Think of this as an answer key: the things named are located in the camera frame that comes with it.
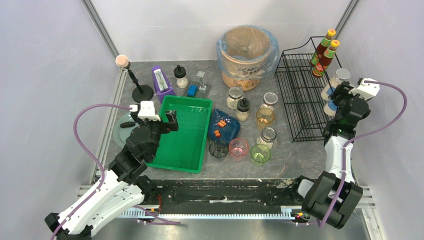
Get tall bead jar silver lid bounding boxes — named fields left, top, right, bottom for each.
left=323, top=99, right=338, bottom=117

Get sauce bottle yellow cap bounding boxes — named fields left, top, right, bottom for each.
left=312, top=40, right=340, bottom=78
left=309, top=28, right=336, bottom=67

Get black-lid shaker jar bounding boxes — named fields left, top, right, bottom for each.
left=236, top=98, right=251, bottom=122
left=173, top=64, right=188, bottom=89

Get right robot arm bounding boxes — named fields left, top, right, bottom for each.
left=289, top=81, right=371, bottom=229

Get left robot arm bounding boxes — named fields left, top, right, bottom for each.
left=44, top=110, right=179, bottom=240

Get dark spiky food piece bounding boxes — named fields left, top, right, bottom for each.
left=119, top=121, right=136, bottom=129

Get light blue plate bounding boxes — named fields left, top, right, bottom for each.
left=112, top=112, right=139, bottom=148

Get green plastic tray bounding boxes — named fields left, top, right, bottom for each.
left=147, top=95, right=213, bottom=174

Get black stand wooden ball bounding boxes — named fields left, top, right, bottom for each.
left=115, top=54, right=154, bottom=103

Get purple metronome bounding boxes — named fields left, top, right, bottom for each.
left=151, top=65, right=176, bottom=103

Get grey lego baseplate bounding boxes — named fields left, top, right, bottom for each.
left=183, top=80, right=212, bottom=99

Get blue lego brick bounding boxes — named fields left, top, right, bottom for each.
left=186, top=84, right=198, bottom=98

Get grey lego tower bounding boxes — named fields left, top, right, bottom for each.
left=196, top=71, right=207, bottom=92

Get dark blue plate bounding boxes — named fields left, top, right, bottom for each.
left=207, top=108, right=241, bottom=143

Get dark clear glass cup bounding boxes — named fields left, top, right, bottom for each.
left=208, top=139, right=229, bottom=159

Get pink glass cup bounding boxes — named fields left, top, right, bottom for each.
left=228, top=138, right=250, bottom=161

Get glass rice jar left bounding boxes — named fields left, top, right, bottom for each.
left=226, top=86, right=244, bottom=110

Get round glass rice jar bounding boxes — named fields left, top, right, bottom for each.
left=260, top=92, right=279, bottom=112

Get amber glass cup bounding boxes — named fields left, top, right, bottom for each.
left=255, top=107, right=275, bottom=130

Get glass rice jar front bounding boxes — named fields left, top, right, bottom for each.
left=256, top=127, right=277, bottom=149

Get green glass cup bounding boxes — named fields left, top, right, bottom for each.
left=250, top=144, right=271, bottom=167

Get tan capybara trash bin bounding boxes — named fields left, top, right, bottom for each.
left=216, top=25, right=280, bottom=91

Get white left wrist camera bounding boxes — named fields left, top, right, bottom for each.
left=129, top=100, right=161, bottom=121

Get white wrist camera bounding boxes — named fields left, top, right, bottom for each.
left=129, top=100, right=161, bottom=121
left=349, top=78, right=380, bottom=101

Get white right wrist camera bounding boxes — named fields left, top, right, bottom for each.
left=349, top=78, right=380, bottom=101

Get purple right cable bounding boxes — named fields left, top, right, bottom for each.
left=291, top=80, right=408, bottom=229

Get purple cable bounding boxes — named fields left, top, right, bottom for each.
left=49, top=103, right=181, bottom=240
left=291, top=80, right=408, bottom=229

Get black wire rack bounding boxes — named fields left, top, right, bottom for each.
left=275, top=36, right=341, bottom=142

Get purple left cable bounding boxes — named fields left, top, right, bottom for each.
left=49, top=103, right=181, bottom=240

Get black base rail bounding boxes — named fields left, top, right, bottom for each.
left=142, top=178, right=303, bottom=215

